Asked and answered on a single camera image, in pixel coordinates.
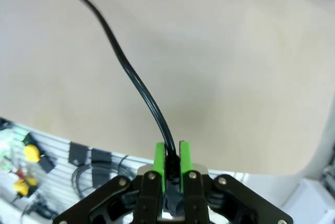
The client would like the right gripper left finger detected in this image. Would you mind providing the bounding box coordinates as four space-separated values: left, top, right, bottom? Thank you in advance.
52 142 166 224

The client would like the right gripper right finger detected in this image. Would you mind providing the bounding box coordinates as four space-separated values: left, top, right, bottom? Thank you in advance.
178 140 294 224

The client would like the black power cable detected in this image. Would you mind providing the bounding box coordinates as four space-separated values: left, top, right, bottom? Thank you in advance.
57 0 182 183

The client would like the black rectangular adapter box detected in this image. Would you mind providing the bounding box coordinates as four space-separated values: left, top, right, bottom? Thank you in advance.
68 141 87 167
91 148 113 189
39 154 57 174

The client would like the grey slotted aluminium base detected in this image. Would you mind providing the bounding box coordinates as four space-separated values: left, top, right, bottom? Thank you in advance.
0 117 158 224

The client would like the yellow emergency stop button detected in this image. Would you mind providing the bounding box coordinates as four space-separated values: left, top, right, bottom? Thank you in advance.
24 144 41 163
13 177 38 198

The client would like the coiled thin black wire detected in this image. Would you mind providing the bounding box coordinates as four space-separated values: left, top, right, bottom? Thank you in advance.
71 155 138 200

